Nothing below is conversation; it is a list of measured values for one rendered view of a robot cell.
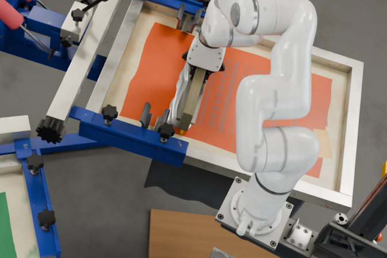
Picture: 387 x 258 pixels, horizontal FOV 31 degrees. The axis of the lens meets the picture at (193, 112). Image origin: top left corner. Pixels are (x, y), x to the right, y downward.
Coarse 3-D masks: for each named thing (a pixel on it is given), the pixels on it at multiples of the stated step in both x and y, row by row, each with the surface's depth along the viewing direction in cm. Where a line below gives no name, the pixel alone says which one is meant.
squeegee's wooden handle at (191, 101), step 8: (200, 72) 203; (192, 80) 201; (200, 80) 201; (192, 88) 199; (200, 88) 200; (192, 96) 197; (192, 104) 195; (184, 112) 193; (192, 112) 193; (184, 120) 195; (184, 128) 197
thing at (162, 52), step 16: (160, 32) 224; (176, 32) 226; (144, 48) 218; (160, 48) 220; (176, 48) 221; (144, 64) 214; (160, 64) 215; (176, 64) 217; (256, 64) 225; (320, 80) 227; (320, 96) 222; (320, 112) 218
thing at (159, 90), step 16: (144, 80) 210; (160, 80) 212; (176, 80) 213; (128, 96) 205; (144, 96) 206; (160, 96) 208; (128, 112) 201; (160, 112) 204; (176, 128) 202; (192, 128) 203; (320, 128) 214; (224, 144) 202; (320, 160) 206
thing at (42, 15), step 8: (32, 8) 206; (40, 8) 207; (32, 16) 204; (40, 16) 205; (48, 16) 206; (56, 16) 206; (64, 16) 207; (32, 24) 205; (40, 24) 204; (48, 24) 204; (56, 24) 205; (88, 24) 207; (40, 32) 207; (48, 32) 206; (80, 40) 206
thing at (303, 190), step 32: (128, 32) 216; (320, 64) 231; (352, 64) 229; (96, 96) 198; (352, 96) 220; (352, 128) 212; (192, 160) 193; (224, 160) 194; (352, 160) 204; (320, 192) 195
